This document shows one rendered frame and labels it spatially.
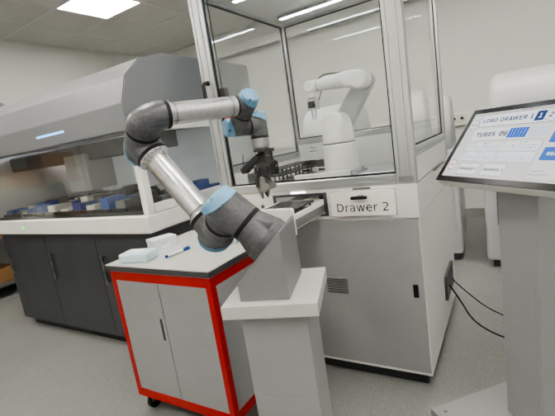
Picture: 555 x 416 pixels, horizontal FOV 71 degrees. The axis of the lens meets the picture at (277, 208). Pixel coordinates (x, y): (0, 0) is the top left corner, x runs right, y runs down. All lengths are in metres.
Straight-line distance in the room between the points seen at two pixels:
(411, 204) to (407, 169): 0.15
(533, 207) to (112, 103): 1.92
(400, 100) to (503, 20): 3.27
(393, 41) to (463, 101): 3.18
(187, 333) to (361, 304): 0.81
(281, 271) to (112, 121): 1.45
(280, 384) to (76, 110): 1.87
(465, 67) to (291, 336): 4.06
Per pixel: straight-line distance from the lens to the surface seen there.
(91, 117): 2.40
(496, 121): 1.59
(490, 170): 1.45
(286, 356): 1.22
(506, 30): 4.84
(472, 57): 4.83
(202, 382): 1.81
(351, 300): 1.94
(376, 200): 1.71
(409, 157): 1.67
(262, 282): 1.11
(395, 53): 1.68
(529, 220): 1.49
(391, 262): 1.79
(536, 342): 1.64
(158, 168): 1.37
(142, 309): 1.88
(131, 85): 2.25
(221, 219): 1.15
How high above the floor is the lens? 1.21
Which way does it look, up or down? 10 degrees down
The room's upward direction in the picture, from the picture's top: 9 degrees counter-clockwise
